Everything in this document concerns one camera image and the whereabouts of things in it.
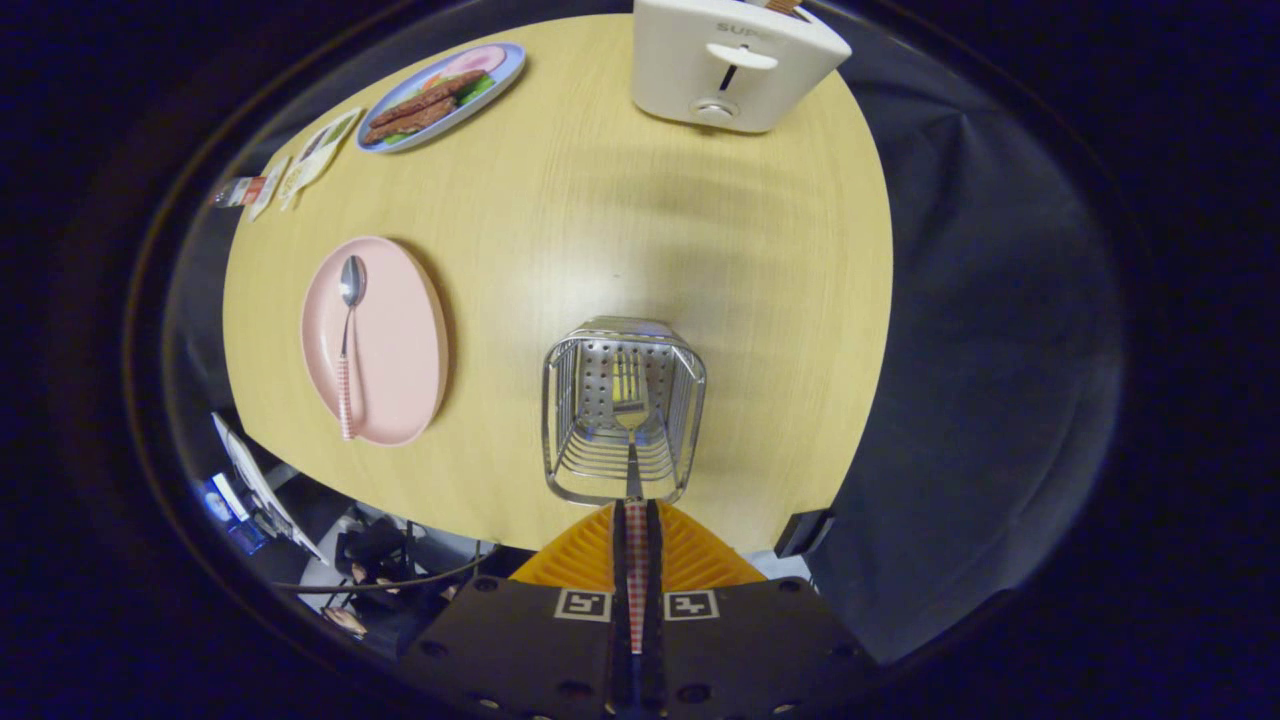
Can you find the pink plate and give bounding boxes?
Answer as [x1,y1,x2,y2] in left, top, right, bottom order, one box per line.
[300,236,451,448]

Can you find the spoon with red checked handle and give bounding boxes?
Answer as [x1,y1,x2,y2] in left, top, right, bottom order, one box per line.
[335,255,368,442]

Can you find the white divided condiment tray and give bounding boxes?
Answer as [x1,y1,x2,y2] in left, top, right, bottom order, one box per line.
[278,107,364,211]

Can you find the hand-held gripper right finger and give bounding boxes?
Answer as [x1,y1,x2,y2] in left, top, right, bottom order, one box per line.
[646,500,879,720]

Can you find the blue plate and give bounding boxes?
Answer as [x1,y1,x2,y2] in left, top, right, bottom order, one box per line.
[355,42,528,154]

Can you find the pink ham slice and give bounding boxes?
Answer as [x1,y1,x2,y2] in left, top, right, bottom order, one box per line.
[430,45,508,86]

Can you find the white toaster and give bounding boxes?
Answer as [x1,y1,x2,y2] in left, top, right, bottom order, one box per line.
[632,0,853,134]

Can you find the white board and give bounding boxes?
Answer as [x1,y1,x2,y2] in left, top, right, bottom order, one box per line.
[212,412,328,564]

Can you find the small black box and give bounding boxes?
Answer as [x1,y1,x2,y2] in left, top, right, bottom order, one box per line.
[775,509,836,559]

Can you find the metal wire cutlery basket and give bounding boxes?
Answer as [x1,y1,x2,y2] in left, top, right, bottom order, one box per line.
[541,316,708,506]

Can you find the fork with red checked handle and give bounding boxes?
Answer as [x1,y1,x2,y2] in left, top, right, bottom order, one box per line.
[612,350,651,656]

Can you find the brown meat strips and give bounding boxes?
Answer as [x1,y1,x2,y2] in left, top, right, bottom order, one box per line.
[362,70,488,146]

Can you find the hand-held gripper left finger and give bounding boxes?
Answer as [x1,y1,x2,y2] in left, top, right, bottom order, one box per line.
[398,500,631,720]

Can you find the clear plastic water bottle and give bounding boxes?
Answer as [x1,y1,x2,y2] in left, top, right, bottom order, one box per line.
[210,175,269,209]

